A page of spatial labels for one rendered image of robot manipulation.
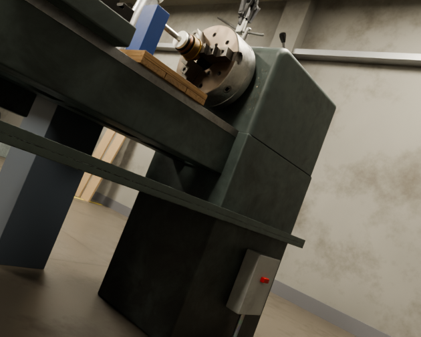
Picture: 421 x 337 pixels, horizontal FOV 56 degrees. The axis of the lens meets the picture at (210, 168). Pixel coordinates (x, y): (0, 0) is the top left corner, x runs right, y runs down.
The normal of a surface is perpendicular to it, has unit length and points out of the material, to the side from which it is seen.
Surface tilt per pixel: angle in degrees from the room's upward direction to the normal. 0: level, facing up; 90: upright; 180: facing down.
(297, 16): 90
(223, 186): 90
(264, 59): 90
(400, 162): 90
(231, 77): 110
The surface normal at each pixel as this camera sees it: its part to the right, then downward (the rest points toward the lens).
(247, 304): 0.71, 0.22
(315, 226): -0.58, -0.29
